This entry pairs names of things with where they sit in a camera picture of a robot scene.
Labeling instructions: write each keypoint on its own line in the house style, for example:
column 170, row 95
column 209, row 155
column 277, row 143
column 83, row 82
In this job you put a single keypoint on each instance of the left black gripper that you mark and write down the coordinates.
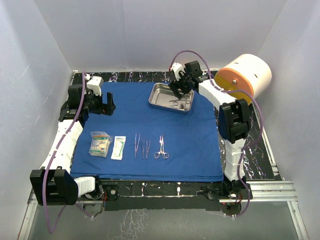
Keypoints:
column 104, row 109

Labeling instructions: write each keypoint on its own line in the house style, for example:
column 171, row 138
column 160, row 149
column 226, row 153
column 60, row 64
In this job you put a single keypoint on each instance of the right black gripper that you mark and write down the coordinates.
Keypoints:
column 175, row 85

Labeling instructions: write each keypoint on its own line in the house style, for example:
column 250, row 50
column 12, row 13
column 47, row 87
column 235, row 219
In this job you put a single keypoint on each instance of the metal instrument tray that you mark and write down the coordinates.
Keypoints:
column 161, row 95

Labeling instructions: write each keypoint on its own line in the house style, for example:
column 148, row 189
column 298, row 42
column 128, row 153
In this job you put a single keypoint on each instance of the steel surgical scissors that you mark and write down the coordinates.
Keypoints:
column 181, row 103

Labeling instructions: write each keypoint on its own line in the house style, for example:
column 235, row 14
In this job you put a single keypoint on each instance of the glove packet teal orange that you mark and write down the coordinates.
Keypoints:
column 99, row 144

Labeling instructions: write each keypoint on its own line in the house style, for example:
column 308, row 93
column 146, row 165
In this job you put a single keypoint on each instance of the green packaged surgical supplies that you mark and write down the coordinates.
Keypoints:
column 106, row 150

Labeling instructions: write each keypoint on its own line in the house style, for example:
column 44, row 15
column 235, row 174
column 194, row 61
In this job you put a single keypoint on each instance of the white suture packet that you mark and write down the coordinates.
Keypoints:
column 118, row 147

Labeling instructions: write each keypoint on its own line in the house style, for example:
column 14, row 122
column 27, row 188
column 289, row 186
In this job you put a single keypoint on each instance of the blue surgical drape cloth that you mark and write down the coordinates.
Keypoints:
column 190, row 139

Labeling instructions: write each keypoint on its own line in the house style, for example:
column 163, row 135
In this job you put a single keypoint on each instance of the steel forceps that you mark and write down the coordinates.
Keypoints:
column 136, row 144
column 143, row 148
column 147, row 148

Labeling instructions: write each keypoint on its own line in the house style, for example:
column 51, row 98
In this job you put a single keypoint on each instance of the steel hemostat clamp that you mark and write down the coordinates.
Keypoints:
column 161, row 151

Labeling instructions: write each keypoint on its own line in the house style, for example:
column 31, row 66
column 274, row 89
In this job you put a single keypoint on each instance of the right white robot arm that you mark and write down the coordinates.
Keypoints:
column 233, row 120

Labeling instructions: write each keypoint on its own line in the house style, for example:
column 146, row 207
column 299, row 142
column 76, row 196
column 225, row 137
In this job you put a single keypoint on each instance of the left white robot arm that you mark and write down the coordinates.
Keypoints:
column 52, row 183

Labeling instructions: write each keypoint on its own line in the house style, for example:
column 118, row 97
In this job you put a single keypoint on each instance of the white cylindrical drawer container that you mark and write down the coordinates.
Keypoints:
column 247, row 72

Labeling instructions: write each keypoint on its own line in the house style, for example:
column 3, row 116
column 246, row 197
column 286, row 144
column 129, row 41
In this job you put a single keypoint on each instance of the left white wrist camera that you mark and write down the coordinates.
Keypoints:
column 95, row 84

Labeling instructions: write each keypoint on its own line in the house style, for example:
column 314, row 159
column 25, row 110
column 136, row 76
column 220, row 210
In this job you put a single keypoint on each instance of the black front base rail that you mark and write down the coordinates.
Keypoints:
column 155, row 195

